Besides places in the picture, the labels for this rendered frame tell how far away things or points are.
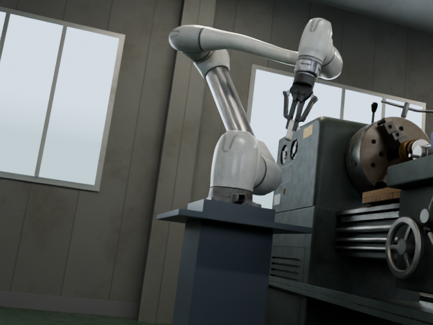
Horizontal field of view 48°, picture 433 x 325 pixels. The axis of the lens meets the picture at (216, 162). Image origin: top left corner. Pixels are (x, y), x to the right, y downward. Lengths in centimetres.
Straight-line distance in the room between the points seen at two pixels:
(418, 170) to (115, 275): 345
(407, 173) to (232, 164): 61
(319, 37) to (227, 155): 52
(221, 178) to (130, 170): 282
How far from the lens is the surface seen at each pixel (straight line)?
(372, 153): 194
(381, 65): 565
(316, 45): 176
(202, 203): 159
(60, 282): 440
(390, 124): 196
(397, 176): 137
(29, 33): 473
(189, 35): 203
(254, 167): 171
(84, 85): 456
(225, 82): 207
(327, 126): 205
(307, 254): 199
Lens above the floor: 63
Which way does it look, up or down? 10 degrees up
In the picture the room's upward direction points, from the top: 7 degrees clockwise
